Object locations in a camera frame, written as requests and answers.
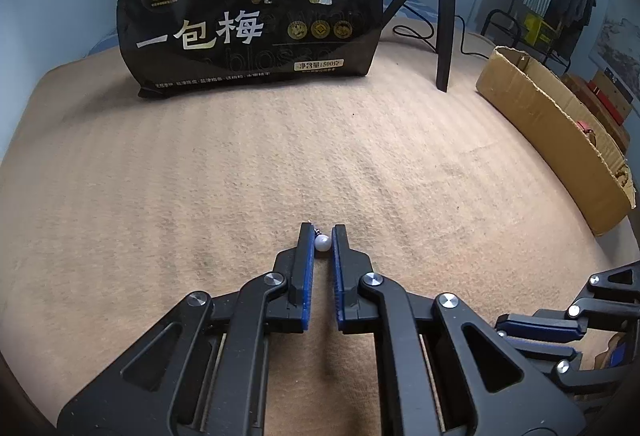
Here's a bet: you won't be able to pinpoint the black plum snack bag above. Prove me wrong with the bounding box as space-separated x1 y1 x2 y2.
117 0 383 98

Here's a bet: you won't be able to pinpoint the dark hanging clothes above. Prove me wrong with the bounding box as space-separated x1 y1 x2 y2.
544 0 597 60

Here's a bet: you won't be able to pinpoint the cardboard box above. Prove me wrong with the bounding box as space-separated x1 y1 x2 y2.
476 46 636 236

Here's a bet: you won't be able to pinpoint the yellow box on rack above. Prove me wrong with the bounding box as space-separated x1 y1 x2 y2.
524 13 561 48

